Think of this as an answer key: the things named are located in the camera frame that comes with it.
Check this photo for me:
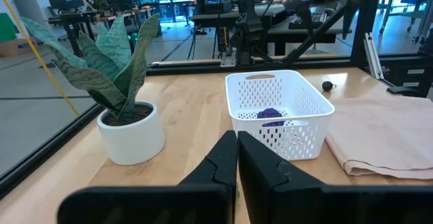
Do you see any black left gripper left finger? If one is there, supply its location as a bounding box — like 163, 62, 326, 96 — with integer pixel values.
57, 131, 237, 224

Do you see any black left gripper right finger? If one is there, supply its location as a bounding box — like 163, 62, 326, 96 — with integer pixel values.
238, 131, 433, 224

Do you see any purple grape bunch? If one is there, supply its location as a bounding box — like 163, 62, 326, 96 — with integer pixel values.
256, 107, 286, 127

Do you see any white perforated plastic basket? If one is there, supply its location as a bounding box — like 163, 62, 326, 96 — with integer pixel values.
225, 69, 336, 162

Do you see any white round plant pot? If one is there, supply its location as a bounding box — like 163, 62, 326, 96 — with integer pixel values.
97, 99, 166, 166

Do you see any beige folded cloth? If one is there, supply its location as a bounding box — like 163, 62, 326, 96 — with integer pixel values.
325, 95, 433, 180

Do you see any black office desk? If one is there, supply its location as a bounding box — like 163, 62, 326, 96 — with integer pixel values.
267, 14, 352, 56

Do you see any green snake plant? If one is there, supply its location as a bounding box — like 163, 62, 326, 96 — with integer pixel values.
20, 13, 161, 120

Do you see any silver aluminium extrusion bar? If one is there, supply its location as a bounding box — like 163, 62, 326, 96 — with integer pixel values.
363, 32, 385, 80

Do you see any black computer keyboard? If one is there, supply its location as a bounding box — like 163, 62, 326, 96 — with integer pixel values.
289, 12, 334, 30

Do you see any black control box with labels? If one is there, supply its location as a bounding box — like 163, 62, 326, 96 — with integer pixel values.
380, 54, 433, 98

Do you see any long wooden work table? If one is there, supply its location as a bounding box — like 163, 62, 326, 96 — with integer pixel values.
47, 5, 156, 55

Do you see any brown cardboard box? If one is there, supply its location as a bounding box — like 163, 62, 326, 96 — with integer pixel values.
0, 37, 38, 58

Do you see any green board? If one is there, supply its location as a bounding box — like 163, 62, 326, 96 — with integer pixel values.
0, 12, 17, 43

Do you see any black aluminium table frame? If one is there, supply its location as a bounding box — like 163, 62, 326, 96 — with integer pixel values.
0, 0, 433, 198

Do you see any silver metal mounting bracket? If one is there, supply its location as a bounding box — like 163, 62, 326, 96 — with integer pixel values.
220, 49, 237, 68

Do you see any yellow hanging cable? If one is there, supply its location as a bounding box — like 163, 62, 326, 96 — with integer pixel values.
0, 0, 81, 116

